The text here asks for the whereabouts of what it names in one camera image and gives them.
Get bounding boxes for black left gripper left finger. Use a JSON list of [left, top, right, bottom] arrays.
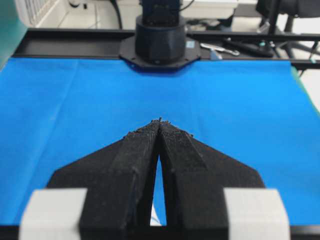
[[47, 120, 160, 240]]

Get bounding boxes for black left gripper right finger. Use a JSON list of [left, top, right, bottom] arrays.
[[158, 121, 265, 240]]

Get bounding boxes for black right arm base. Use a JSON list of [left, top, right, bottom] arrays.
[[119, 0, 201, 72]]

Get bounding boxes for blue table cloth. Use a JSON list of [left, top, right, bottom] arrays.
[[0, 58, 320, 225]]

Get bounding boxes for silver metal tool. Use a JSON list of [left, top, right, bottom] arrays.
[[200, 43, 240, 57]]

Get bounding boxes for black table edge rail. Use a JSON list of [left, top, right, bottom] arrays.
[[13, 28, 320, 61]]

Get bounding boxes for black handled tool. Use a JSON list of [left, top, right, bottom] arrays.
[[222, 39, 274, 58]]

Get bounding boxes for black cable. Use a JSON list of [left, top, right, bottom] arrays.
[[109, 0, 125, 29]]

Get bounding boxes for black chair frame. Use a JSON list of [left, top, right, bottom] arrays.
[[255, 0, 320, 58]]

